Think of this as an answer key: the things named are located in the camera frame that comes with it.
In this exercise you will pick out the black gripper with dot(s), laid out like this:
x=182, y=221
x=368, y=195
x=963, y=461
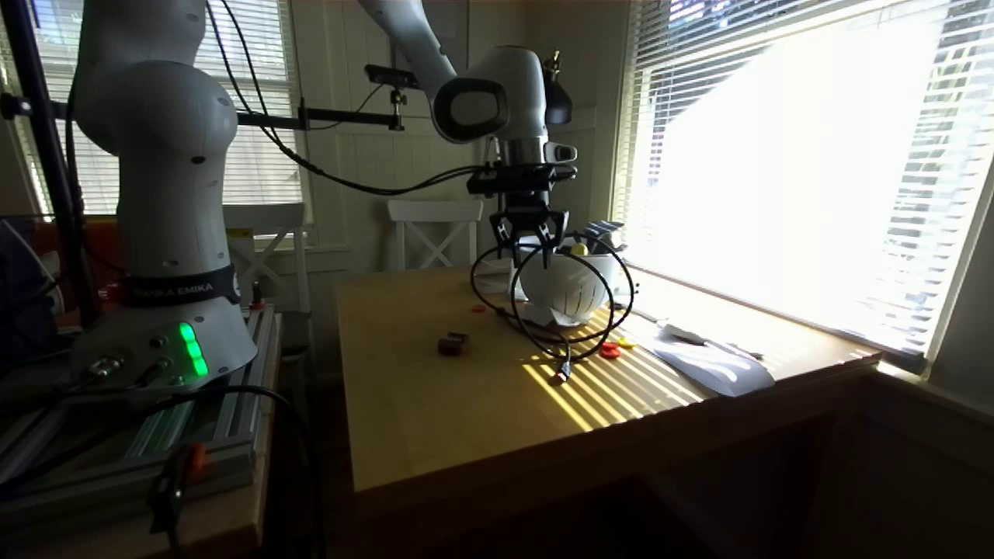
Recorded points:
x=530, y=213

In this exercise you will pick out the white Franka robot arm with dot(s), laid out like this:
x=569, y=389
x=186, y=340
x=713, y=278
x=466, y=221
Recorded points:
x=158, y=135

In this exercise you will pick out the white bowl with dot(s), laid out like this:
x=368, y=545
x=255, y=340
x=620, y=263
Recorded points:
x=569, y=295

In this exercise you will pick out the dark small box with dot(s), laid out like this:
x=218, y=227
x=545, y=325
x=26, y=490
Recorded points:
x=611, y=236

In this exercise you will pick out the small brown round object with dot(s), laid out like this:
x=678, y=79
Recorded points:
x=452, y=344

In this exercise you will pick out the small red cap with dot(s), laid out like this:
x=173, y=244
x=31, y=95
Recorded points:
x=611, y=349

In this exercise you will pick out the small yellow cap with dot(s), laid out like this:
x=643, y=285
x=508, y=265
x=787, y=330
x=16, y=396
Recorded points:
x=627, y=343

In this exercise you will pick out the wooden table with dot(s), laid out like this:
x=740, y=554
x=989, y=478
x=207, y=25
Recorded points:
x=437, y=415

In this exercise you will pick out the black boom bar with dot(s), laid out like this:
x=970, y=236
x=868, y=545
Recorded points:
x=344, y=115

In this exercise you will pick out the white window blinds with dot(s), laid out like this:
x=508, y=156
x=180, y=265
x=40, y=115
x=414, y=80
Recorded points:
x=933, y=156
x=259, y=165

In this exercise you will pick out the black stand pole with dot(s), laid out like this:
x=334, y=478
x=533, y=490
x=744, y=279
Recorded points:
x=58, y=195

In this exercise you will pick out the dark blue bulky object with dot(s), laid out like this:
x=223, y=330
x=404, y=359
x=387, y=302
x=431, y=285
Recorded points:
x=26, y=289

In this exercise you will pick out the black camera on boom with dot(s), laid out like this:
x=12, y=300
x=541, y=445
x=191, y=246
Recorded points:
x=393, y=74

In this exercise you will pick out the aluminium rail frame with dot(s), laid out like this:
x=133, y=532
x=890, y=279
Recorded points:
x=125, y=453

